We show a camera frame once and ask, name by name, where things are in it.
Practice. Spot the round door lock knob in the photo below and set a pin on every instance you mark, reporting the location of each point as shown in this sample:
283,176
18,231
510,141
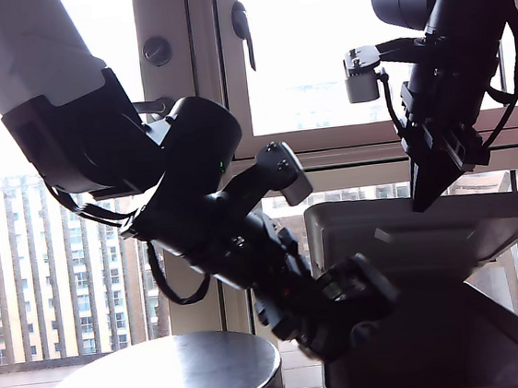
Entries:
157,51

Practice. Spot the grey plastic recycling bin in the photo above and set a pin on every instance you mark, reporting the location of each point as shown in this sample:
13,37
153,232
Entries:
442,346

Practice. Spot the dark slatted balcony railing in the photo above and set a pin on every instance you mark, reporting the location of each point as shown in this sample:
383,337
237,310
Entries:
7,183

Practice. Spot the dark metal door lever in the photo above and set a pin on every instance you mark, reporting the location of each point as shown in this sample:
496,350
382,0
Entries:
157,105

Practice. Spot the round black glossy disc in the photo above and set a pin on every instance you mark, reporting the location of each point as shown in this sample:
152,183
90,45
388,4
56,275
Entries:
168,384

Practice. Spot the glass balcony door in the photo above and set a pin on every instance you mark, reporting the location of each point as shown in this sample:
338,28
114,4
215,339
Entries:
164,37

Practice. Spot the arm grey camera box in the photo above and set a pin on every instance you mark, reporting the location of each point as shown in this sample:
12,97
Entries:
361,83
294,176

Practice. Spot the fixed window pane frame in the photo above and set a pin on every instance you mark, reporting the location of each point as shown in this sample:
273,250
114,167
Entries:
354,177

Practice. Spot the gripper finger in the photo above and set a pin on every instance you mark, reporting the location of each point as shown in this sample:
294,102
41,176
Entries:
330,339
420,184
315,267
443,179

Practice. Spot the grey hinged bin lid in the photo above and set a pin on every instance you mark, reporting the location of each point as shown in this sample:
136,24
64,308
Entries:
408,243

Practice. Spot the openable window sash frame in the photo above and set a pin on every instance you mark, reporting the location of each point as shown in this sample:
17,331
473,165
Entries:
327,139

